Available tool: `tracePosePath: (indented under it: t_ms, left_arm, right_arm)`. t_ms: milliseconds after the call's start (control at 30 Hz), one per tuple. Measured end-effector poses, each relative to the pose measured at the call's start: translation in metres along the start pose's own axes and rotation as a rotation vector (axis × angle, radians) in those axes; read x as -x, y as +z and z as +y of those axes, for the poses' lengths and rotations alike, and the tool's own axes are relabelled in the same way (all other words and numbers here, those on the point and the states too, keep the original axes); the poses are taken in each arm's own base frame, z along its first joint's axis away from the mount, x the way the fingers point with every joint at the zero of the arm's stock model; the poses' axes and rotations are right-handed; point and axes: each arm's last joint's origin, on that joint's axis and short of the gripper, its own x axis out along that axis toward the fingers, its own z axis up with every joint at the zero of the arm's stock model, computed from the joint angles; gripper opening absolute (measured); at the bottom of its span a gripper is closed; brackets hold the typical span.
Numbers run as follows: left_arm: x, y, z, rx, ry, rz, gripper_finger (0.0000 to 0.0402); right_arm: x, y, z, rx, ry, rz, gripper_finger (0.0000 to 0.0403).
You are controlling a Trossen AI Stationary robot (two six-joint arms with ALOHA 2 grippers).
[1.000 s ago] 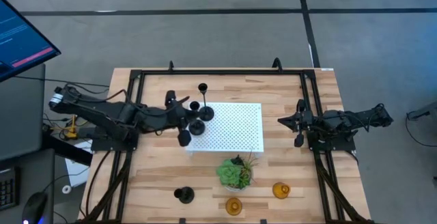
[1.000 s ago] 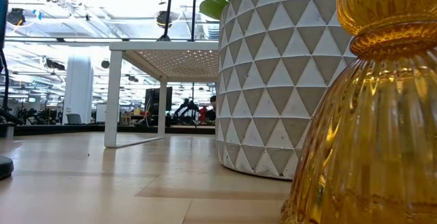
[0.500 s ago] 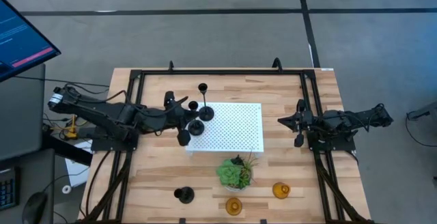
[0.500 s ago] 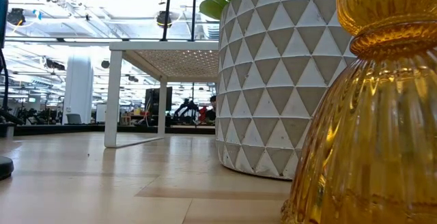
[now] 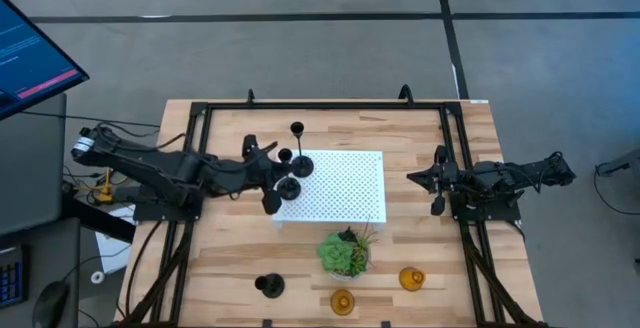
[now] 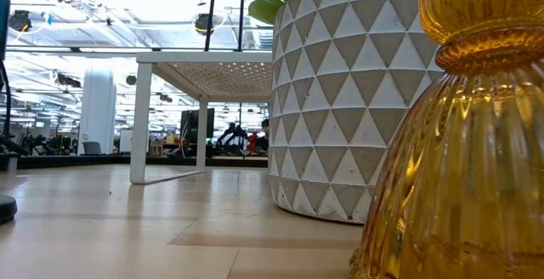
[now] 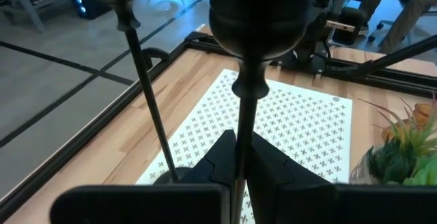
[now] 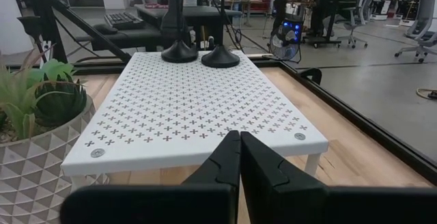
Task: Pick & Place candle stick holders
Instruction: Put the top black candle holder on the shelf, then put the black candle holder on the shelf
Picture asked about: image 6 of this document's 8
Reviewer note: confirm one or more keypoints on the medium black candlestick holder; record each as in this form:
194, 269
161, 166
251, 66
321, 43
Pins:
210, 19

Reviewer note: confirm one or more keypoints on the tall black candlestick holder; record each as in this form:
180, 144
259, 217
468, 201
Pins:
241, 15

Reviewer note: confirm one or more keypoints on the short black candlestick holder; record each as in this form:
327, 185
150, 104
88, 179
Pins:
6, 208

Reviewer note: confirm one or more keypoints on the amber glass candle holder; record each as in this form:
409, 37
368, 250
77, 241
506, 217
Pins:
459, 164

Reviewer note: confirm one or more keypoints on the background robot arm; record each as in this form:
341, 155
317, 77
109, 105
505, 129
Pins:
233, 136

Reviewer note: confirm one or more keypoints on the white perforated metal shelf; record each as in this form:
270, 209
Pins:
140, 121

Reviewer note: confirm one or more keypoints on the black background monitor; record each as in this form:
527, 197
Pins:
191, 126

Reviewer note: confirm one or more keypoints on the white pillar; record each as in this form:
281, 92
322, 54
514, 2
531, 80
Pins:
98, 113

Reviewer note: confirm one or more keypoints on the blue-screen computer monitor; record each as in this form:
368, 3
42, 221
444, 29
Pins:
4, 15

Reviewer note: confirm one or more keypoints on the grey chair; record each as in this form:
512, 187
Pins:
91, 148

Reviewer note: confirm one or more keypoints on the person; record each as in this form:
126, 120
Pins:
263, 138

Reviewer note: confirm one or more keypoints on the succulent plant in white pot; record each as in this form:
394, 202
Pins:
340, 121

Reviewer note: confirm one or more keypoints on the black aluminium table frame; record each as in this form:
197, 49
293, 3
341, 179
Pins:
85, 161

